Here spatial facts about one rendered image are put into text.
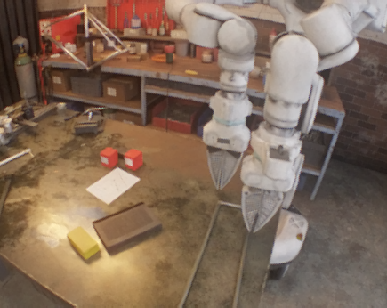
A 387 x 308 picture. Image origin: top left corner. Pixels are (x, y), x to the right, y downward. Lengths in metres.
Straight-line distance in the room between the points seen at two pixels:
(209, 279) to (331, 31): 0.54
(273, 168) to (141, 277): 0.39
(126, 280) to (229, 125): 0.41
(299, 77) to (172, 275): 0.49
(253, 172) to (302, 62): 0.21
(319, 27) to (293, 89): 0.10
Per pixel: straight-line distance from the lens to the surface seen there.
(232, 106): 0.54
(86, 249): 0.67
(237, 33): 0.50
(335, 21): 0.40
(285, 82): 0.40
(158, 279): 0.63
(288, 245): 1.47
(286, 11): 0.99
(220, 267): 0.66
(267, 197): 0.53
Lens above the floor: 1.43
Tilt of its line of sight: 33 degrees down
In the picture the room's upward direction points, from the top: 4 degrees clockwise
